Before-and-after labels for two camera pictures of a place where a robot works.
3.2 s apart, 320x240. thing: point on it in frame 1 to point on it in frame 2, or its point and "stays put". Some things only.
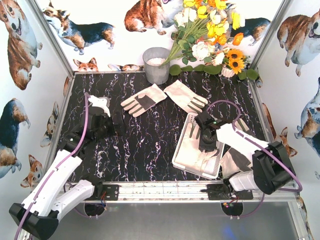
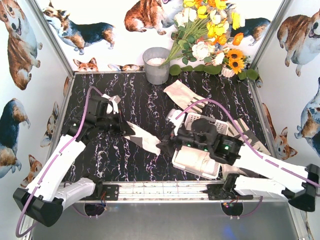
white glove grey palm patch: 137,105 to 145,140
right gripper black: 200,119 to 173,139
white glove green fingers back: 185,98 stays put
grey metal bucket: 153,59 stays put
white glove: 190,157 stays put
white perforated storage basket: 189,156 stays put
